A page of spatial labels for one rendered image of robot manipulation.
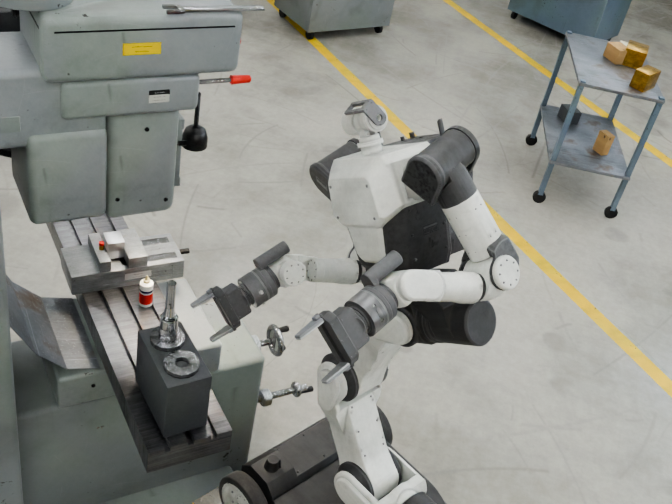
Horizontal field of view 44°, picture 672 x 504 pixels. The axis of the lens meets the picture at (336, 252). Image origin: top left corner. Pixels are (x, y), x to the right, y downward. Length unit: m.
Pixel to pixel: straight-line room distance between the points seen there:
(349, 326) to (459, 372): 2.36
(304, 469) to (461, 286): 1.03
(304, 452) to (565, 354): 1.96
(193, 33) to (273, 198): 2.85
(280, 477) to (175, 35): 1.32
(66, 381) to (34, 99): 0.87
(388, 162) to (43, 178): 0.83
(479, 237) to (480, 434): 1.98
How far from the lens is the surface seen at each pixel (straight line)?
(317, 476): 2.68
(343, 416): 2.42
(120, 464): 2.90
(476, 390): 3.94
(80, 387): 2.56
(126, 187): 2.24
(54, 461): 2.79
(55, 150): 2.10
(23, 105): 2.04
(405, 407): 3.75
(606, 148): 5.53
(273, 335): 2.99
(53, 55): 1.98
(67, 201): 2.19
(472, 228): 1.87
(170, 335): 2.20
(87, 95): 2.05
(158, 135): 2.18
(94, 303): 2.63
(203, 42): 2.07
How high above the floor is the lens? 2.65
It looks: 36 degrees down
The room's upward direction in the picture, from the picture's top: 12 degrees clockwise
